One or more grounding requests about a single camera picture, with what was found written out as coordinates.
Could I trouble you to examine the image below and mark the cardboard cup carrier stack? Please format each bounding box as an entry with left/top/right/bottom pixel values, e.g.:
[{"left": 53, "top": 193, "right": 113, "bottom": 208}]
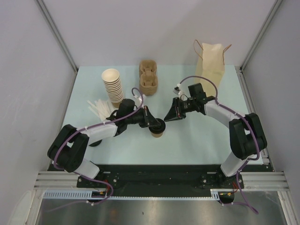
[{"left": 139, "top": 60, "right": 158, "bottom": 96}]

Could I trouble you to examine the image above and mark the black cup lid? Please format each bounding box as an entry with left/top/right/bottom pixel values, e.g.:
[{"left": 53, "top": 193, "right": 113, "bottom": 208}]
[{"left": 149, "top": 118, "right": 166, "bottom": 135}]

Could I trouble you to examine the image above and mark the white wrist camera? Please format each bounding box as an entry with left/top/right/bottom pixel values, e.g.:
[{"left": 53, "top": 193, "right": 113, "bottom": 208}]
[
  {"left": 173, "top": 83, "right": 185, "bottom": 98},
  {"left": 136, "top": 94, "right": 147, "bottom": 108}
]

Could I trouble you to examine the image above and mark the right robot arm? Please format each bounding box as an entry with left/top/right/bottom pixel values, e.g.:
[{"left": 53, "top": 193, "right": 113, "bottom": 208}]
[{"left": 164, "top": 83, "right": 267, "bottom": 188}]

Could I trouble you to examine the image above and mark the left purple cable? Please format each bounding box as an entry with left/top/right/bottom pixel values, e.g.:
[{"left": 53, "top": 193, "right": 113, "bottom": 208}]
[{"left": 53, "top": 88, "right": 147, "bottom": 207}]

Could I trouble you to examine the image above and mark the stack of black lids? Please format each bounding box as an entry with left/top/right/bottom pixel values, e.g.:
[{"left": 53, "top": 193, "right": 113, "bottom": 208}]
[{"left": 89, "top": 140, "right": 102, "bottom": 147}]

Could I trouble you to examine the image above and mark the white cable duct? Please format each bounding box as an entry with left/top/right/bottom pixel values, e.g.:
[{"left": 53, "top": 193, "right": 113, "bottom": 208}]
[{"left": 43, "top": 189, "right": 235, "bottom": 200}]

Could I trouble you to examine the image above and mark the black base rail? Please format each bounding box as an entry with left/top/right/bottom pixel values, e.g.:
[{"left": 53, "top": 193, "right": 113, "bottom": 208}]
[{"left": 48, "top": 164, "right": 274, "bottom": 197}]

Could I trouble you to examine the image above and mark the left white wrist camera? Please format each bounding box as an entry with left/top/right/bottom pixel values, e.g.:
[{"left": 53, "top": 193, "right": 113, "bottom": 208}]
[{"left": 136, "top": 94, "right": 147, "bottom": 108}]

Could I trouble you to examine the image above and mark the pile of wrapped straws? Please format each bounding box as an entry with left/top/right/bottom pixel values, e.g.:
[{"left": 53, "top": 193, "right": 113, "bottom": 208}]
[{"left": 87, "top": 99, "right": 116, "bottom": 121}]

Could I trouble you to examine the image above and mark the brown paper bag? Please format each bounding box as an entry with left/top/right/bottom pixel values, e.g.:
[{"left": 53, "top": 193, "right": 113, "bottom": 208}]
[{"left": 194, "top": 40, "right": 231, "bottom": 96}]

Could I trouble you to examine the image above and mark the stack of paper cups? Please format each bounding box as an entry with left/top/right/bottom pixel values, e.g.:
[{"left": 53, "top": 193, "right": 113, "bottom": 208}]
[{"left": 101, "top": 68, "right": 124, "bottom": 108}]

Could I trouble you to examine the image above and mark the single brown paper cup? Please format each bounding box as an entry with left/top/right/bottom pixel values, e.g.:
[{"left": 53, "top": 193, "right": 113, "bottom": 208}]
[{"left": 151, "top": 132, "right": 164, "bottom": 138}]

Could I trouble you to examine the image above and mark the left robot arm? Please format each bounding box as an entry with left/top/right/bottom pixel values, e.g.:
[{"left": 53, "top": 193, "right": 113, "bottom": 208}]
[{"left": 47, "top": 98, "right": 166, "bottom": 188}]

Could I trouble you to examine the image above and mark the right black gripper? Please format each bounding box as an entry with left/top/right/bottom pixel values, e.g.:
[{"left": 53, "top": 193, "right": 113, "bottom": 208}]
[{"left": 165, "top": 97, "right": 196, "bottom": 122}]

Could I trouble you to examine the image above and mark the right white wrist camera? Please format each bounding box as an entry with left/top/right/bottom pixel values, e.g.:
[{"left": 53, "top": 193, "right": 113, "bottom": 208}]
[{"left": 173, "top": 83, "right": 185, "bottom": 98}]

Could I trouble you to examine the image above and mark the purple cable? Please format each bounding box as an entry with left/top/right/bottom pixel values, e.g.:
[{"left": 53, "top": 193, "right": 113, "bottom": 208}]
[
  {"left": 178, "top": 75, "right": 261, "bottom": 215},
  {"left": 53, "top": 88, "right": 147, "bottom": 207}
]

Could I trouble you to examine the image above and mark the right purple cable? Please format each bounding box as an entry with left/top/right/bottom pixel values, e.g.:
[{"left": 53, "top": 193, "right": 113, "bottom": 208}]
[{"left": 178, "top": 75, "right": 261, "bottom": 215}]

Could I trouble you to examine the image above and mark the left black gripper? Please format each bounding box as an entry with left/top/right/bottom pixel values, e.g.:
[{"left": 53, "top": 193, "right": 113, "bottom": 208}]
[{"left": 126, "top": 106, "right": 160, "bottom": 128}]

